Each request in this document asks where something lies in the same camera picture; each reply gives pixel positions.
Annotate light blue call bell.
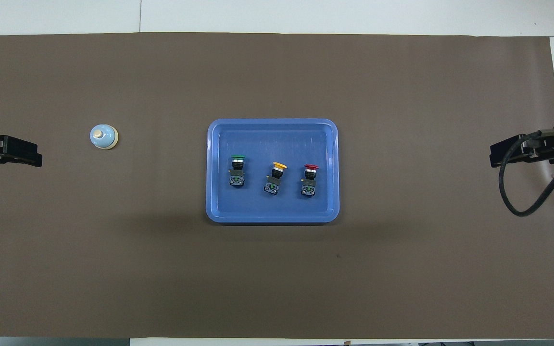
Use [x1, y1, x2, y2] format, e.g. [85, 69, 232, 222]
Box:
[89, 124, 119, 151]

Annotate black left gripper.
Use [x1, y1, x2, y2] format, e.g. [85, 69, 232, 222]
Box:
[0, 135, 43, 171]

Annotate red push button switch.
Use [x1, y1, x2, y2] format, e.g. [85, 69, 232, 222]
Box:
[300, 164, 320, 198]

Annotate yellow push button switch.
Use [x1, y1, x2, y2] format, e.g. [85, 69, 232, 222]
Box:
[264, 162, 288, 196]

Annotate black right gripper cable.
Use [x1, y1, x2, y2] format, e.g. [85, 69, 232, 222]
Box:
[498, 126, 554, 217]

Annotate brown table mat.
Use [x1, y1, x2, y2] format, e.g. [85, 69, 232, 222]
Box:
[0, 32, 554, 339]

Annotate blue plastic tray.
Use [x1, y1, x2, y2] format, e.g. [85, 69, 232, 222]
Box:
[205, 118, 340, 224]

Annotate green push button switch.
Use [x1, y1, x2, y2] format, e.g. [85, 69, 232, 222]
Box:
[228, 155, 247, 188]

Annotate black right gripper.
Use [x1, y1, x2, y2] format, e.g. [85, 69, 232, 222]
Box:
[490, 129, 554, 169]

